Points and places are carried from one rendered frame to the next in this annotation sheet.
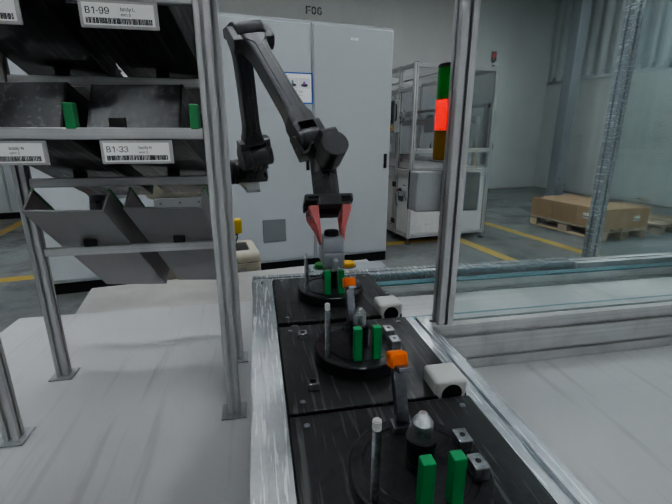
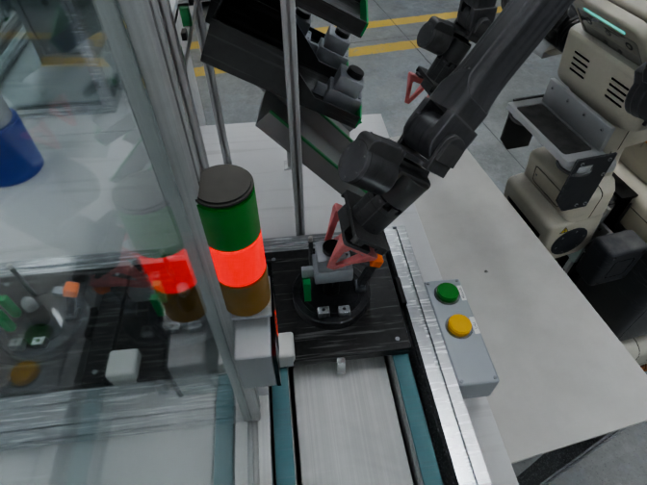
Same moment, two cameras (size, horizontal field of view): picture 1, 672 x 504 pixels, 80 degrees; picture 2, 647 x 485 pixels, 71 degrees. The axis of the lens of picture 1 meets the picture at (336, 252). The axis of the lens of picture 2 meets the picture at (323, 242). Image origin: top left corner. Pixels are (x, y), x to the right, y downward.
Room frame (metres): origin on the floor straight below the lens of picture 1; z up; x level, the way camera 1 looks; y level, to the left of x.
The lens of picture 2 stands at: (0.83, -0.46, 1.65)
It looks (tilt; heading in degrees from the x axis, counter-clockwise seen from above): 48 degrees down; 94
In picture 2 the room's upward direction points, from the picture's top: straight up
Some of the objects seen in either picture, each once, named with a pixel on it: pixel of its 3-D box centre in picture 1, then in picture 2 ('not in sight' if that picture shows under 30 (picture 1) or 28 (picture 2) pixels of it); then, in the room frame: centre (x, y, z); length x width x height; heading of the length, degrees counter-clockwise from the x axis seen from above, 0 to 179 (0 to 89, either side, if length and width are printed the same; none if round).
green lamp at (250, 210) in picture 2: (452, 84); (227, 211); (0.73, -0.20, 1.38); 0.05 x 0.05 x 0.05
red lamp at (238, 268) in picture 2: (450, 115); (236, 249); (0.73, -0.20, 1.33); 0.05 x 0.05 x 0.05
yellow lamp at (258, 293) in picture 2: (447, 145); (244, 282); (0.73, -0.20, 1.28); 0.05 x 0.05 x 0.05
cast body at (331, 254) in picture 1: (332, 247); (325, 260); (0.81, 0.01, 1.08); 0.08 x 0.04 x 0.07; 11
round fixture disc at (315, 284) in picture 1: (330, 290); (331, 293); (0.81, 0.01, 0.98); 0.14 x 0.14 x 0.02
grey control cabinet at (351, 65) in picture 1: (344, 152); not in sight; (4.26, -0.09, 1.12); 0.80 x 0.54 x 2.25; 109
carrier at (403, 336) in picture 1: (359, 330); not in sight; (0.56, -0.04, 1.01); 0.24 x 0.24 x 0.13; 11
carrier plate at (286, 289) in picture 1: (330, 298); (330, 298); (0.81, 0.01, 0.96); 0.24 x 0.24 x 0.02; 11
